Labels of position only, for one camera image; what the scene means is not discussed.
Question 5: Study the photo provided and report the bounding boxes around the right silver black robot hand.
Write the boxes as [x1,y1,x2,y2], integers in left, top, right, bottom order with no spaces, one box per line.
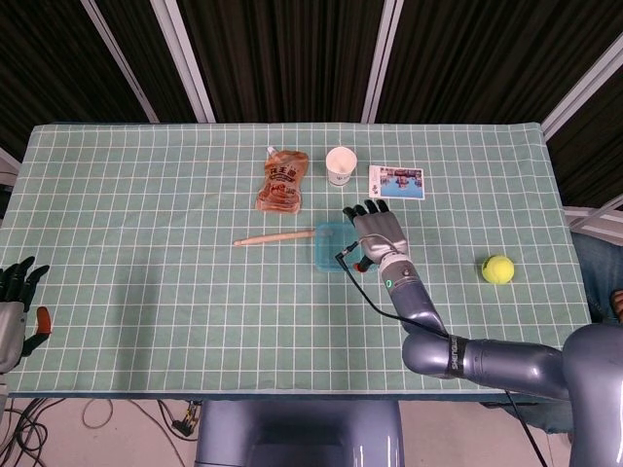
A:
[343,198,411,273]

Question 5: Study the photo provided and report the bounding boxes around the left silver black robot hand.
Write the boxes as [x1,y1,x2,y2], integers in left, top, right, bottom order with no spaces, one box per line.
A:
[0,256,52,376]

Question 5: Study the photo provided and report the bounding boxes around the blue plastic lid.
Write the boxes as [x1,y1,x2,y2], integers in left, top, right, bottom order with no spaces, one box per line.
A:
[313,221,364,275]

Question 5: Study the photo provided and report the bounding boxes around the blue photo card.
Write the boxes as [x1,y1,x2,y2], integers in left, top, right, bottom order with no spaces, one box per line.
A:
[367,164,426,201]

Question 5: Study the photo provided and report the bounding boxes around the white paper cup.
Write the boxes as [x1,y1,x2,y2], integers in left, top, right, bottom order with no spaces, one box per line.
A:
[325,146,358,188]

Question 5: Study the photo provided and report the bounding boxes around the wooden stick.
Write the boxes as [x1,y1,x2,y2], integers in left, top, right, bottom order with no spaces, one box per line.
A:
[233,228,318,247]

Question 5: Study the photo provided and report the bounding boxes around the brown sauce pouch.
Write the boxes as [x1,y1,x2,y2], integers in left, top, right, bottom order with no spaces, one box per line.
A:
[254,145,311,214]

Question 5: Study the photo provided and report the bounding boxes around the yellow tennis ball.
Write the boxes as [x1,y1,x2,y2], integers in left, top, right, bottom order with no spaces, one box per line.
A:
[481,254,516,285]

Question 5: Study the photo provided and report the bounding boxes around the green checkered tablecloth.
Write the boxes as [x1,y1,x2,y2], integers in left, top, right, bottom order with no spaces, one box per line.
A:
[0,121,610,403]

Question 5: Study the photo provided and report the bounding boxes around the black pleated curtain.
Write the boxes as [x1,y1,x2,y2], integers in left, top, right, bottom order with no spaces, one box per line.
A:
[0,0,623,210]

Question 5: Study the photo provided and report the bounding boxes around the black power plug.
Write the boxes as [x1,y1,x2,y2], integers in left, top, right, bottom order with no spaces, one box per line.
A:
[171,401,202,436]

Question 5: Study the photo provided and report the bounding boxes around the person's blue jeans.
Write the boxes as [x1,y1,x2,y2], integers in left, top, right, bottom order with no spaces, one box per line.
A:
[525,228,623,434]

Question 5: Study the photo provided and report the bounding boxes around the blue-grey robot torso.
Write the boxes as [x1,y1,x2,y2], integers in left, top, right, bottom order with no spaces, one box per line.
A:
[194,399,406,467]

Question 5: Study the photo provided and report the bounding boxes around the black cable with elbow plug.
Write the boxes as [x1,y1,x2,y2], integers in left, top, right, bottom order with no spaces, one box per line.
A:
[334,235,550,467]

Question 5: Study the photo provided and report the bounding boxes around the black floor cable bundle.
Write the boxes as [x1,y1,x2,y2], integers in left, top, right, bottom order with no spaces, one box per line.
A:
[0,397,55,467]

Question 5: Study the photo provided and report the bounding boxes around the white frame piece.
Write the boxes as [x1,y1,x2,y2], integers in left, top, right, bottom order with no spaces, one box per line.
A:
[0,147,21,187]

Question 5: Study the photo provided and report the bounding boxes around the white metal frame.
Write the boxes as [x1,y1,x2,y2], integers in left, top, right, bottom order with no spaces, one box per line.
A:
[563,196,623,230]

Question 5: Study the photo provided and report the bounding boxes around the thin white frame post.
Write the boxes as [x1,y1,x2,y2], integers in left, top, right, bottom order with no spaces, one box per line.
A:
[80,0,161,124]

